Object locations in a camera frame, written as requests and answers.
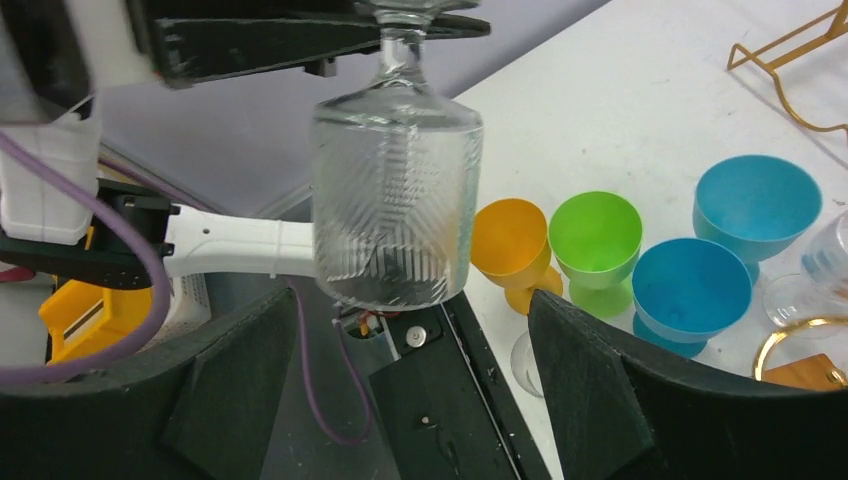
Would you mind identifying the green plastic goblet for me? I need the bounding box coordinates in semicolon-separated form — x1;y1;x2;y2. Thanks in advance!
548;191;643;320

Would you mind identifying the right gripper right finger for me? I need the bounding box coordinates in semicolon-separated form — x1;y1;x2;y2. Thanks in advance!
529;291;847;479

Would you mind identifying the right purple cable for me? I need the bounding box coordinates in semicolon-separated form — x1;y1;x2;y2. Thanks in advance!
288;278;376;448

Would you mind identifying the gold hook rack wooden base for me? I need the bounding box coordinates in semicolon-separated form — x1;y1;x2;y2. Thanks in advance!
752;316;847;392

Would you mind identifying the purple cable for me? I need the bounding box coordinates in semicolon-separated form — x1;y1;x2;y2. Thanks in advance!
0;129;175;388
288;278;376;448

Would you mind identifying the orange plastic goblet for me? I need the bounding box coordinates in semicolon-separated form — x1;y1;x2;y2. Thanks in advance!
471;198;564;315

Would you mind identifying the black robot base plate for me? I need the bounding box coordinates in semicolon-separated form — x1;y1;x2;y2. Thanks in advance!
341;295;551;479

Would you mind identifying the clear glass near red goblet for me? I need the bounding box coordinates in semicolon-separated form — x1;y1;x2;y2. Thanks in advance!
762;212;847;327

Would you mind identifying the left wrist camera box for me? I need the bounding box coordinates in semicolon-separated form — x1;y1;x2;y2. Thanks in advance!
0;109;102;246

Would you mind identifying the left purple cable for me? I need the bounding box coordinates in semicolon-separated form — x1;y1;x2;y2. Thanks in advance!
0;129;175;388

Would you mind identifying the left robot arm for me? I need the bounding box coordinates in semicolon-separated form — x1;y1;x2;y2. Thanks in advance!
1;1;380;290

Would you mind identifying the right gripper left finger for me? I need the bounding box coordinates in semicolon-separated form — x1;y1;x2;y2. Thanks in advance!
1;288;297;479

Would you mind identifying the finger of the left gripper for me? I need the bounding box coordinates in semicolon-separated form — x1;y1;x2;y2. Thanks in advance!
152;11;493;91

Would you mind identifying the clear patterned wine glass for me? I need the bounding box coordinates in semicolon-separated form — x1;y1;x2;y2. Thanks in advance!
312;1;483;311

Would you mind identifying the small clear front wine glass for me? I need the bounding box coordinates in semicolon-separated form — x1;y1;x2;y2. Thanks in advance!
510;331;544;398

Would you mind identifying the tall gold wire glass rack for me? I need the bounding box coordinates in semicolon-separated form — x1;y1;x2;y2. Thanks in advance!
725;1;847;135

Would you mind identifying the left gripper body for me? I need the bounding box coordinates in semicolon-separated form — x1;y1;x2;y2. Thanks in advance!
1;1;161;126

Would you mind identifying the blue plastic goblet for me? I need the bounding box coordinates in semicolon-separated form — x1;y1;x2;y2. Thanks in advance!
632;238;753;358
692;154;823;284

